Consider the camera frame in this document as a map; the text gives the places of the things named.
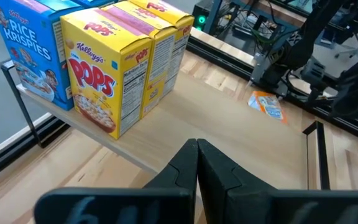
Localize blue-grey metal cart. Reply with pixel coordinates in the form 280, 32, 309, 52
202, 0, 310, 35

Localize blue Rice Krispies cereal box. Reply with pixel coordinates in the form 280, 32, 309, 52
71, 0, 117, 9
0, 0, 76, 111

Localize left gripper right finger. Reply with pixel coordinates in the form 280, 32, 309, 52
197, 138, 358, 224

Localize yellow Corn Pops cereal box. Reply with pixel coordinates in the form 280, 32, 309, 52
129, 0, 195, 99
60, 7, 154, 140
101, 1, 178, 119

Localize orange Mini Wheats cereal box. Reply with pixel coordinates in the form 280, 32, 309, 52
247, 90, 288, 125

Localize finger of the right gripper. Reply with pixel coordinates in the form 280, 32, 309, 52
301, 55, 326, 105

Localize black computer with green light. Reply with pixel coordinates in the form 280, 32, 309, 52
192, 0, 217, 32

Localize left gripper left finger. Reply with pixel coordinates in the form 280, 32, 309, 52
34, 138, 199, 224

